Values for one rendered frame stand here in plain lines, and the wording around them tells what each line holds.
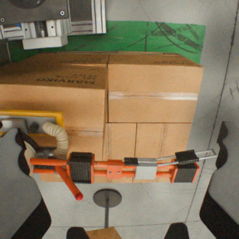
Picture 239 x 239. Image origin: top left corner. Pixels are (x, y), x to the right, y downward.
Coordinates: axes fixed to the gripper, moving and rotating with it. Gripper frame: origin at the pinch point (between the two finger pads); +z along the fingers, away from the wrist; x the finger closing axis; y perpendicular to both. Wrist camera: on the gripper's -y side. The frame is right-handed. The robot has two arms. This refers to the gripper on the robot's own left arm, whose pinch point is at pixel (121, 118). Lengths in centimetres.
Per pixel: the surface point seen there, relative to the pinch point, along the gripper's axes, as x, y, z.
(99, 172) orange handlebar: -7, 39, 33
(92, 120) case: -12, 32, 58
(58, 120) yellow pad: -22, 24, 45
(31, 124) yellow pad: -31, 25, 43
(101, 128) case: -8, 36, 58
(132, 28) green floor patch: 13, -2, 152
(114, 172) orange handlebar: -2, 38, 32
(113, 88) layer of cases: -3, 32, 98
